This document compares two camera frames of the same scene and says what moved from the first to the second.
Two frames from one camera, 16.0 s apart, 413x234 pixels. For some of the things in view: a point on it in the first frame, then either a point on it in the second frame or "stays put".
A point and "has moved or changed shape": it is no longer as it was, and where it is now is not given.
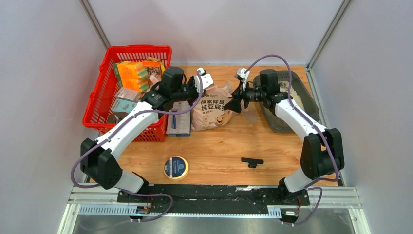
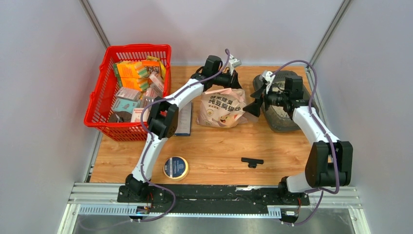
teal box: x=121 y=105 stays put
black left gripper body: x=188 y=92 → x=227 y=81
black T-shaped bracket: x=252 y=163 stays put
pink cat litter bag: x=210 y=111 has moved or changed shape
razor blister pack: x=179 y=125 stays put
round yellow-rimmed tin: x=176 y=168 stays put
